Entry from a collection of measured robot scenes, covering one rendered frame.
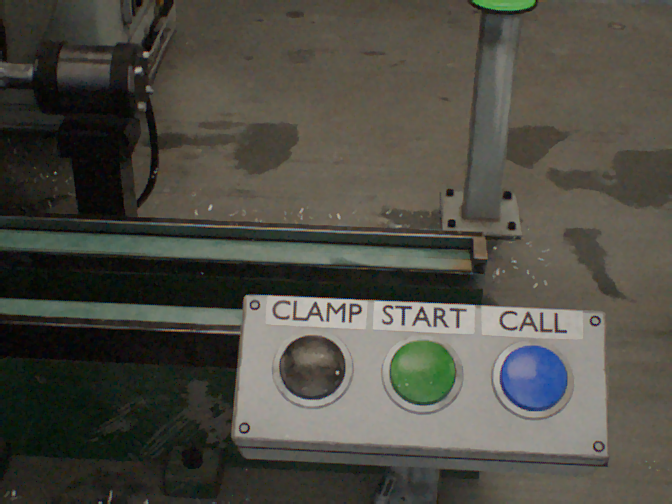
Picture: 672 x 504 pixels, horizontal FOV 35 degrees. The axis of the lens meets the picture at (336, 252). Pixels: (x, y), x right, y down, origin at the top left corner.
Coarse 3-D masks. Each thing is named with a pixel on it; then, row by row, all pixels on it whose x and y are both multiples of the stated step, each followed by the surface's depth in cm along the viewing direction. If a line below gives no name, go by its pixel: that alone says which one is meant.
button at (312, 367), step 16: (304, 336) 49; (320, 336) 49; (288, 352) 49; (304, 352) 49; (320, 352) 49; (336, 352) 49; (288, 368) 48; (304, 368) 48; (320, 368) 48; (336, 368) 48; (288, 384) 48; (304, 384) 48; (320, 384) 48; (336, 384) 48
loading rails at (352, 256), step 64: (0, 256) 83; (64, 256) 83; (128, 256) 83; (192, 256) 82; (256, 256) 83; (320, 256) 83; (384, 256) 83; (448, 256) 83; (0, 320) 74; (64, 320) 74; (128, 320) 74; (192, 320) 76; (0, 384) 77; (64, 384) 77; (128, 384) 76; (192, 384) 76; (0, 448) 79; (64, 448) 80; (128, 448) 80; (192, 448) 78
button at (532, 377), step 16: (512, 352) 49; (528, 352) 48; (544, 352) 48; (512, 368) 48; (528, 368) 48; (544, 368) 48; (560, 368) 48; (512, 384) 48; (528, 384) 48; (544, 384) 48; (560, 384) 48; (512, 400) 48; (528, 400) 48; (544, 400) 48
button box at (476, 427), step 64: (256, 320) 50; (320, 320) 50; (384, 320) 50; (448, 320) 50; (512, 320) 50; (576, 320) 50; (256, 384) 49; (384, 384) 49; (576, 384) 49; (256, 448) 49; (320, 448) 49; (384, 448) 48; (448, 448) 48; (512, 448) 48; (576, 448) 48
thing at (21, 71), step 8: (8, 64) 86; (16, 64) 86; (24, 64) 86; (32, 64) 86; (8, 72) 85; (16, 72) 85; (24, 72) 85; (8, 80) 85; (16, 80) 85; (24, 80) 85; (8, 88) 86; (16, 88) 86; (24, 88) 86; (32, 88) 86
